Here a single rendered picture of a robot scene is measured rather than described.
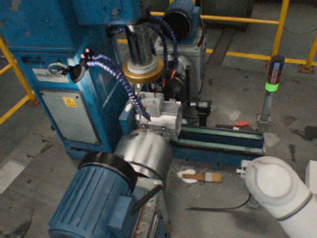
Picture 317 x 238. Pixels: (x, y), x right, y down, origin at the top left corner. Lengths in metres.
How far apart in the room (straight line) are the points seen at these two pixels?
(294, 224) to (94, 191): 0.48
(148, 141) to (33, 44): 0.56
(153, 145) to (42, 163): 0.80
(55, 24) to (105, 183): 0.56
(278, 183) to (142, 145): 0.58
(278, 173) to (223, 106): 1.16
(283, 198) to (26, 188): 1.30
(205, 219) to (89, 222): 0.68
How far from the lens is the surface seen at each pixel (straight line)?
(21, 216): 1.50
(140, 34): 1.02
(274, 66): 1.40
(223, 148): 1.30
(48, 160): 1.64
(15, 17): 1.07
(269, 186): 0.58
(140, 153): 1.00
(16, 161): 2.36
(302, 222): 0.65
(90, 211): 0.70
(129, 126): 1.21
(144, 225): 0.85
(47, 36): 1.03
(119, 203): 0.72
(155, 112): 1.22
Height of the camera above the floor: 1.93
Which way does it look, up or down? 44 degrees down
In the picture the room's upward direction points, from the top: 9 degrees counter-clockwise
